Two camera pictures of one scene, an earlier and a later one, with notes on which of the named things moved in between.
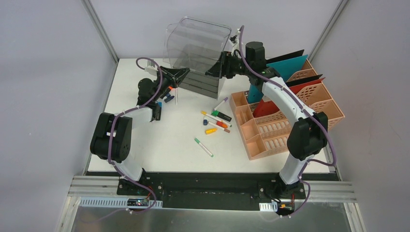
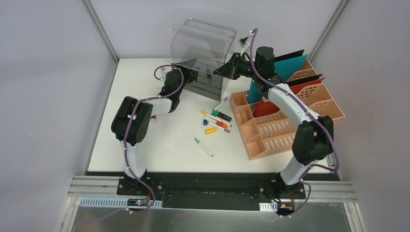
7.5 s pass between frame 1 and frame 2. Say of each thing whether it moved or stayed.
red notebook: stayed
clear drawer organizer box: stayed
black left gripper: moved
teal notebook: stayed
